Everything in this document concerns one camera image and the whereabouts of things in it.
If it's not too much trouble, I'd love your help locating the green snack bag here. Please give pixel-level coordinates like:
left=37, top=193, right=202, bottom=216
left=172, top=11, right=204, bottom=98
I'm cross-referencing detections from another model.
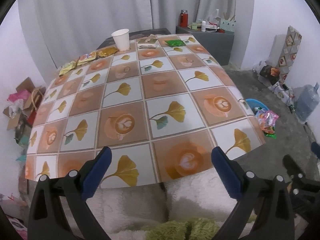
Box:
left=263, top=126, right=277, bottom=139

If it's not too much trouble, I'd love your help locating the yellow green sachet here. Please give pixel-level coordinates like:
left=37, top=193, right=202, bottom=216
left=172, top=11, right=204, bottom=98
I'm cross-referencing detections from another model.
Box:
left=59, top=60, right=78, bottom=76

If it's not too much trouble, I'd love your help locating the cardboard box pile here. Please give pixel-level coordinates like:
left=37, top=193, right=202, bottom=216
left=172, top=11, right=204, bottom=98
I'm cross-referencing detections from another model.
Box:
left=3, top=77, right=46, bottom=131

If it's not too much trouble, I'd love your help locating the large water jug on floor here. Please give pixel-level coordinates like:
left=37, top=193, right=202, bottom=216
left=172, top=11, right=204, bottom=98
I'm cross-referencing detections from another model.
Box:
left=295, top=83, right=319, bottom=124

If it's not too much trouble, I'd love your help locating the grey cabinet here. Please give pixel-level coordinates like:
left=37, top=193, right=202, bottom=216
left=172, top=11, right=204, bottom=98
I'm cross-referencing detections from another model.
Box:
left=176, top=26, right=234, bottom=66

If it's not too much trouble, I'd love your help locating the red thermos bottle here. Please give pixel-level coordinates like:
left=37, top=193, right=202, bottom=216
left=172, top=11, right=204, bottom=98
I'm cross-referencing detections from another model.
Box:
left=179, top=10, right=188, bottom=28

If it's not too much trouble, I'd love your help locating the gold snack sachet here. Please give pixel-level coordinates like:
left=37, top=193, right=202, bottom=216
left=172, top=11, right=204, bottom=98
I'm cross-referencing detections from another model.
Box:
left=97, top=46, right=119, bottom=58

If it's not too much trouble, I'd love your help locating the mint green storage box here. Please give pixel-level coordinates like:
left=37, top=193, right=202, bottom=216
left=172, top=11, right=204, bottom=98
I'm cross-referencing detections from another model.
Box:
left=220, top=19, right=236, bottom=32

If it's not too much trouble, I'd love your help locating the small green sachet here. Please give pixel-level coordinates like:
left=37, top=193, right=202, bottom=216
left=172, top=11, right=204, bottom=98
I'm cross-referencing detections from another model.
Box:
left=165, top=40, right=186, bottom=47

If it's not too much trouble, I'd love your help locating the pink snack bag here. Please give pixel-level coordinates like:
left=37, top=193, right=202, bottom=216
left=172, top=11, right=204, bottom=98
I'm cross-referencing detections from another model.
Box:
left=258, top=110, right=279, bottom=130

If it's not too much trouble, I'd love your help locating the grey curtain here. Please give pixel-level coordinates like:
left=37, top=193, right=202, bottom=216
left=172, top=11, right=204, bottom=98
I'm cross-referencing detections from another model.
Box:
left=17, top=0, right=254, bottom=83

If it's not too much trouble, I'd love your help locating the blue plastic trash basin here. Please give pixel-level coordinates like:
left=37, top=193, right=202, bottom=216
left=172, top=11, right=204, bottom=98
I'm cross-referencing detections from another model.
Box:
left=245, top=99, right=269, bottom=111

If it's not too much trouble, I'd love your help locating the rolled patterned mat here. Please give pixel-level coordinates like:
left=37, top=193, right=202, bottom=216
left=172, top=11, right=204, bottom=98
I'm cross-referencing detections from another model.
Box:
left=277, top=25, right=302, bottom=83

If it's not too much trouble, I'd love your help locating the tissue pack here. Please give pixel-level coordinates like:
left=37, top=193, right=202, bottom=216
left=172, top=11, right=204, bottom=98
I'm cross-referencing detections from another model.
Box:
left=137, top=36, right=158, bottom=49

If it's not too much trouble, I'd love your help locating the white paper cup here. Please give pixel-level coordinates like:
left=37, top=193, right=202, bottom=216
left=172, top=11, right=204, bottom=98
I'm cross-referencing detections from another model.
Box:
left=111, top=29, right=130, bottom=51

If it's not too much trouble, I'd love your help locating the red gift bag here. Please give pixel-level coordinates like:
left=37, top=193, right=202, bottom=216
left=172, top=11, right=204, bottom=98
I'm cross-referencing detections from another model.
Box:
left=25, top=104, right=38, bottom=126

